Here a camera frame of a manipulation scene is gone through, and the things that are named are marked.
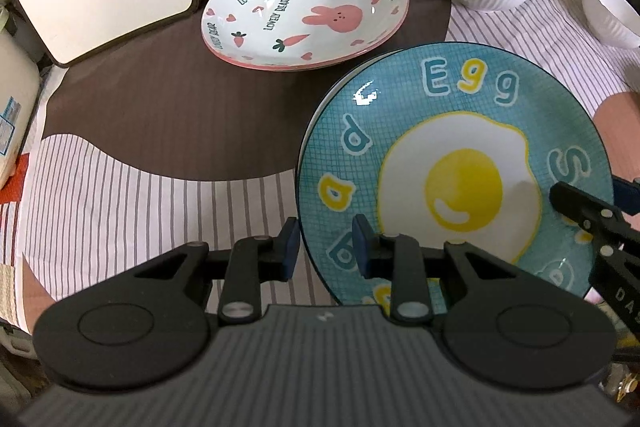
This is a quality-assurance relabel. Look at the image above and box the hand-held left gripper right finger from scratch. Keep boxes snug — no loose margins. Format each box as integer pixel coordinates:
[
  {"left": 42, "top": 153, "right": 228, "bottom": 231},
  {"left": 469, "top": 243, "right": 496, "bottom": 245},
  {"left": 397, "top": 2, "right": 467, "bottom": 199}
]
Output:
[{"left": 352, "top": 214, "right": 543, "bottom": 324}]

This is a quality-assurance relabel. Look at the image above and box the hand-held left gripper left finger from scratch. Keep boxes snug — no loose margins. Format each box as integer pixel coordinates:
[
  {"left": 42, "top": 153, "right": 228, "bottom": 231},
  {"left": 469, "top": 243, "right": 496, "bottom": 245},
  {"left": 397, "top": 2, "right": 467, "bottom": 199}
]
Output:
[{"left": 132, "top": 217, "right": 301, "bottom": 327}]

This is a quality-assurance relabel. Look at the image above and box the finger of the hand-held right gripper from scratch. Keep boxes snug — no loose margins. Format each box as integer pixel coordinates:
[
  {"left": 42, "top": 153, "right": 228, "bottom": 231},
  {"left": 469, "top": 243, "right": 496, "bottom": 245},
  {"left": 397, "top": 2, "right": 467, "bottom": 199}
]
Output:
[
  {"left": 549, "top": 181, "right": 630, "bottom": 254},
  {"left": 614, "top": 177, "right": 640, "bottom": 214}
]

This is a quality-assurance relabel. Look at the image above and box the blue egg print plate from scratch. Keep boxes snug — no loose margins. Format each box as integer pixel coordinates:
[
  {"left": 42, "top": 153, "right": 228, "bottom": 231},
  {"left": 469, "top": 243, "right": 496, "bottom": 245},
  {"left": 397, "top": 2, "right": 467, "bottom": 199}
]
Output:
[
  {"left": 297, "top": 49, "right": 406, "bottom": 188},
  {"left": 295, "top": 43, "right": 617, "bottom": 308}
]

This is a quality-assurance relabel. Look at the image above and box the white bunny carrot print plate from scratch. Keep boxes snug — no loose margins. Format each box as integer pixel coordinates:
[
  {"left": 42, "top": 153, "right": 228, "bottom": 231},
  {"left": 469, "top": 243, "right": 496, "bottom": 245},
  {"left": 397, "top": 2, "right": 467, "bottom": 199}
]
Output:
[
  {"left": 201, "top": 0, "right": 411, "bottom": 70},
  {"left": 207, "top": 2, "right": 411, "bottom": 74}
]

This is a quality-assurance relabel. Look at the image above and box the striped brown printed tablecloth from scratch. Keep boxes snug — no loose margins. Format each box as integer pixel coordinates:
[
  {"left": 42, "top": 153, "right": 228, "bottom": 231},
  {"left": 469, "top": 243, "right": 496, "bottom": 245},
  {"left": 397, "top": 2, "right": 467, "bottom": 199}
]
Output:
[{"left": 0, "top": 0, "right": 640, "bottom": 358}]

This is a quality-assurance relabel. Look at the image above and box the white rice cooker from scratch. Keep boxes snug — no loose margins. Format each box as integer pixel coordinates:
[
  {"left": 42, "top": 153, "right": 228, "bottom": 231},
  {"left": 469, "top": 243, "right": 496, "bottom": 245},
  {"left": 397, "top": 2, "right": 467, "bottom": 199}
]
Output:
[{"left": 0, "top": 0, "right": 42, "bottom": 192}]

